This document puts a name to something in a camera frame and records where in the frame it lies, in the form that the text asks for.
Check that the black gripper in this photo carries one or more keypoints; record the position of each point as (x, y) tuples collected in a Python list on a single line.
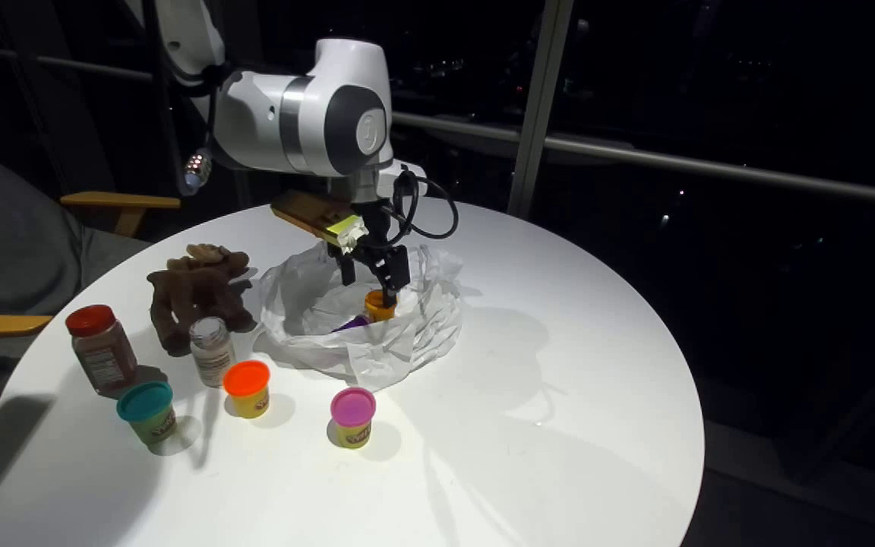
[(371, 218)]

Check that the dough tub with yellow lid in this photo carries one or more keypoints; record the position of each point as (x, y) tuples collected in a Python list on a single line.
[(382, 305)]

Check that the dough tub with pink lid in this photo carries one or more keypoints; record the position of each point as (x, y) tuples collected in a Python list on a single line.
[(353, 416)]

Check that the dough tub with orange lid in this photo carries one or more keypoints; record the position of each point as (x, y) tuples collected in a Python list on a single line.
[(248, 385)]

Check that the brown plush moose toy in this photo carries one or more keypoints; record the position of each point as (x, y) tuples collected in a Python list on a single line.
[(198, 293)]

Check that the small bottle with white cap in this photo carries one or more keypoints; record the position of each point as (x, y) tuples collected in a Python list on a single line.
[(210, 350)]

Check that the dough tub with teal lid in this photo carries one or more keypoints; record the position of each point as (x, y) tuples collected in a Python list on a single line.
[(147, 413)]

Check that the spice jar with red lid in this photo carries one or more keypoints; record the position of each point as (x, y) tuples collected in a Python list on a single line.
[(103, 350)]

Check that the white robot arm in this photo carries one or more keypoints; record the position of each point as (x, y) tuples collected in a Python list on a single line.
[(297, 110)]

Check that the translucent white plastic bag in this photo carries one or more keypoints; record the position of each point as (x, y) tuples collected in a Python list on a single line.
[(407, 340)]

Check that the grey horizontal window railing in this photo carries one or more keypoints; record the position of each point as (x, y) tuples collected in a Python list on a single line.
[(660, 157)]

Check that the grey upholstered armchair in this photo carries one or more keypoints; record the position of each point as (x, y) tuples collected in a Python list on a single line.
[(0, 243)]

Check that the glossy wrist camera box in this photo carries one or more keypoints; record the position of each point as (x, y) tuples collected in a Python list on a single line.
[(317, 215)]

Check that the light grey window post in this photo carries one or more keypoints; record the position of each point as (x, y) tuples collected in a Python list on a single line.
[(540, 103)]

